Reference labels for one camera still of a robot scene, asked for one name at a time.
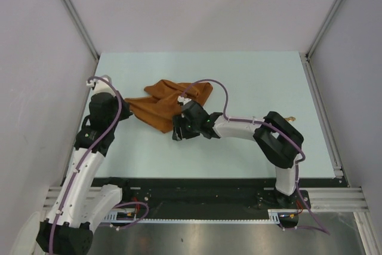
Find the orange cloth napkin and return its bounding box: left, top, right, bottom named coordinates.
left=125, top=79, right=213, bottom=133

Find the gold fork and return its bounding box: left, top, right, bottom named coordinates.
left=285, top=116, right=296, bottom=122

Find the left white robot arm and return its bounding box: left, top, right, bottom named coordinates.
left=36, top=92, right=132, bottom=254

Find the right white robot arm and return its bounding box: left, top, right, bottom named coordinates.
left=172, top=98, right=306, bottom=208

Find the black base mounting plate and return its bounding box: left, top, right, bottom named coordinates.
left=91, top=177, right=348, bottom=228

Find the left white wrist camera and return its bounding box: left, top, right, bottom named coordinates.
left=87, top=75, right=114, bottom=94

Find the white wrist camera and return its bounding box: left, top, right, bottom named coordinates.
left=177, top=96, right=192, bottom=106
left=87, top=75, right=114, bottom=94

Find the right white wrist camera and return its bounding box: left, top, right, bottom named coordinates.
left=177, top=96, right=192, bottom=106

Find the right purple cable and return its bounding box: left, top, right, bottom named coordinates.
left=180, top=79, right=331, bottom=235

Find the white slotted cable duct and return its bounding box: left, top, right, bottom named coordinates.
left=101, top=208, right=283, bottom=225

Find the left corner aluminium post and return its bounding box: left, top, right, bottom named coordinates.
left=61, top=0, right=100, bottom=63

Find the corner aluminium post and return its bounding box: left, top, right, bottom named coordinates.
left=61, top=0, right=100, bottom=63
left=304, top=0, right=345, bottom=61

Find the aluminium front frame rail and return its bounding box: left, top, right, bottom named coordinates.
left=42, top=187, right=369, bottom=212

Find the aluminium right side rail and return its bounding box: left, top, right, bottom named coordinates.
left=300, top=53, right=346, bottom=180

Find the right corner aluminium post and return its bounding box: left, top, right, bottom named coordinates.
left=304, top=0, right=345, bottom=61

